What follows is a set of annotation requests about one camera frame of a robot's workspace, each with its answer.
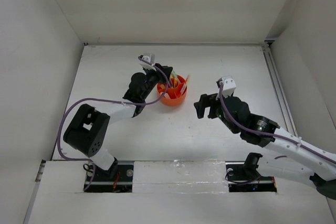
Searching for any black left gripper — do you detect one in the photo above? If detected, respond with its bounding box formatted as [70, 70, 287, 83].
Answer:
[141, 63, 172, 100]

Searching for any thin yellow highlighter pen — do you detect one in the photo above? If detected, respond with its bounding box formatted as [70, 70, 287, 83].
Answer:
[180, 77, 189, 95]

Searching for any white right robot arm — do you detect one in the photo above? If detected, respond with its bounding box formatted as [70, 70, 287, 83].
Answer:
[194, 94, 335, 199]

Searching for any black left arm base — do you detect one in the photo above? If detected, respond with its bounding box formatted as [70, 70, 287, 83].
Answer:
[83, 161, 134, 193]

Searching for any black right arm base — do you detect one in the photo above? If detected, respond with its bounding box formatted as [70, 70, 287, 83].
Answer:
[225, 153, 277, 193]

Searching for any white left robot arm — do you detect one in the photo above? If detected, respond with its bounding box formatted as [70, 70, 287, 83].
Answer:
[62, 59, 173, 180]

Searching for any orange round divided container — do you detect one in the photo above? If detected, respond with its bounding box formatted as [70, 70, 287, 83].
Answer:
[160, 75, 187, 106]

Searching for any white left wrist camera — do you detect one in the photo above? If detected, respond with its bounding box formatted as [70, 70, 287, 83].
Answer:
[138, 54, 156, 71]

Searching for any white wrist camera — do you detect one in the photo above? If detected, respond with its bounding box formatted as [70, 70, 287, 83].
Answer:
[216, 76, 236, 98]
[138, 54, 156, 71]

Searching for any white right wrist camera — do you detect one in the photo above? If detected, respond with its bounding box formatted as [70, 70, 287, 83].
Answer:
[216, 76, 236, 98]

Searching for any aluminium side rail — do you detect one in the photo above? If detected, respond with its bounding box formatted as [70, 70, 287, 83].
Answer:
[261, 40, 297, 136]

